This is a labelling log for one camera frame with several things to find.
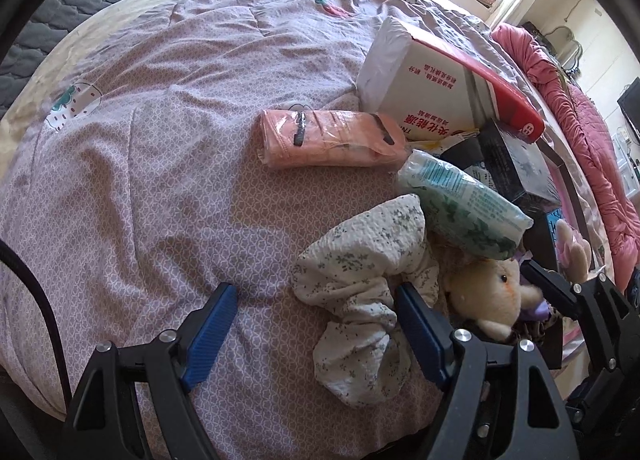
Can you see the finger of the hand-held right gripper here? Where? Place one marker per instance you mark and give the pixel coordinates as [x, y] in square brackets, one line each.
[550, 285]

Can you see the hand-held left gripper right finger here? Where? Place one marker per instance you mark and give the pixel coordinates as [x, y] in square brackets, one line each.
[422, 335]

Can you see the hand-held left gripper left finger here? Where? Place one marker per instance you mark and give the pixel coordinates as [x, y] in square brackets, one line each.
[210, 335]

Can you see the purple plush toy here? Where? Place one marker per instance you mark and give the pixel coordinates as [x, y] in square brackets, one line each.
[541, 312]

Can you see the cream plush bunny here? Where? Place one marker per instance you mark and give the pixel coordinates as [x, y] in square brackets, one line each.
[492, 290]

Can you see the white floral cloth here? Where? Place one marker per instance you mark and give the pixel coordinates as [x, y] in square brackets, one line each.
[350, 260]

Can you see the yellow and white snack packet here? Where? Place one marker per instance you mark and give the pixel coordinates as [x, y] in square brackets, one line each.
[450, 137]

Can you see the peach sock packet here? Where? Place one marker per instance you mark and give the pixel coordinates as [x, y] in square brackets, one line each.
[325, 140]

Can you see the pink and cream plush toy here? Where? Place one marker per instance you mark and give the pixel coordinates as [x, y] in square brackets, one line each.
[572, 250]

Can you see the leopard print scrunchie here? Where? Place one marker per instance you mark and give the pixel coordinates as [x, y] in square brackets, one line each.
[545, 327]

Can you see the green tissue pack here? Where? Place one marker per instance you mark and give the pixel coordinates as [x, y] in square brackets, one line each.
[465, 205]

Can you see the dark blue box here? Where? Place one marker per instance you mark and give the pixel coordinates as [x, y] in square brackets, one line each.
[520, 165]

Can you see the pink blanket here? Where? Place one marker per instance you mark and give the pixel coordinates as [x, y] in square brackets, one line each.
[590, 140]

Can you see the lilac patterned quilt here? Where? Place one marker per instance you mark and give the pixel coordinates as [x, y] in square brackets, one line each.
[150, 165]

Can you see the black television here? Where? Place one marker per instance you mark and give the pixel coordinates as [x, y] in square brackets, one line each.
[631, 110]

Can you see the red and white carton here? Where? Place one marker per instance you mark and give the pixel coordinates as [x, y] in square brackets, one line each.
[425, 85]

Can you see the white dresser with mirror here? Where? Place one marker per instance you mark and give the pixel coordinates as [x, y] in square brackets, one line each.
[560, 40]

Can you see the cream bed sheet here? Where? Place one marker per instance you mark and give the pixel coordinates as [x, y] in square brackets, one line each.
[75, 55]

